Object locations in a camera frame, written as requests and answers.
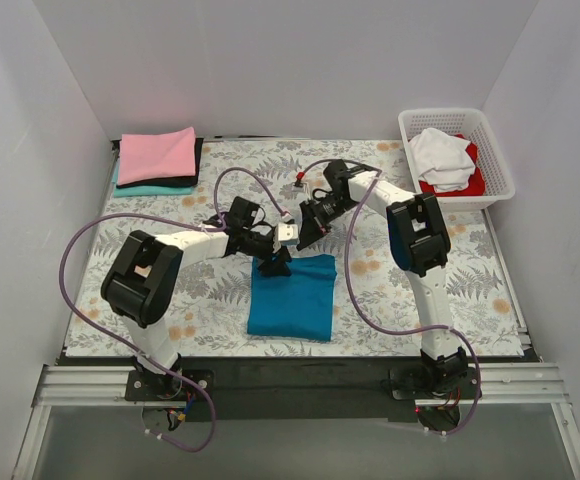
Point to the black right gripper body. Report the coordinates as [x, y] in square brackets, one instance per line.
[313, 220]

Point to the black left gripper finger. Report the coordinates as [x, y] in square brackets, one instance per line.
[281, 256]
[276, 266]

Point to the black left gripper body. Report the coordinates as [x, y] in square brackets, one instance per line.
[274, 257]

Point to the blue t shirt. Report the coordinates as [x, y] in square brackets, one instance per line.
[296, 306]

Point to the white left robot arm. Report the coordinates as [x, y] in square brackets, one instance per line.
[140, 284]

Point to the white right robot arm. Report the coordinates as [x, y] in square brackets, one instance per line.
[419, 245]

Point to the folded black t shirt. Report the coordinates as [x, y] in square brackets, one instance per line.
[173, 178]

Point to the floral patterned table cloth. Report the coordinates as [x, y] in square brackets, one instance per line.
[210, 307]

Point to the folded teal t shirt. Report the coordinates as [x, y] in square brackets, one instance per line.
[146, 190]

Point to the white t shirt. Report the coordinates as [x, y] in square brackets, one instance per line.
[442, 157]

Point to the folded pink t shirt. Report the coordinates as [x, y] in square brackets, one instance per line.
[140, 153]

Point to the white plastic basket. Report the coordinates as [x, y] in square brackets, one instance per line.
[453, 154]

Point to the red t shirt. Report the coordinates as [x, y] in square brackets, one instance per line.
[470, 187]

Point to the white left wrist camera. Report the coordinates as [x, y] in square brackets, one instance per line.
[285, 235]

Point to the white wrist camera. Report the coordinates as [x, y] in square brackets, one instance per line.
[303, 185]
[285, 235]

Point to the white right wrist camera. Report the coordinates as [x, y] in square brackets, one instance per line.
[303, 185]

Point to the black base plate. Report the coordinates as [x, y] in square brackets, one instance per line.
[399, 389]

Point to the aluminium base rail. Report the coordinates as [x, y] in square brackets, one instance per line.
[534, 438]

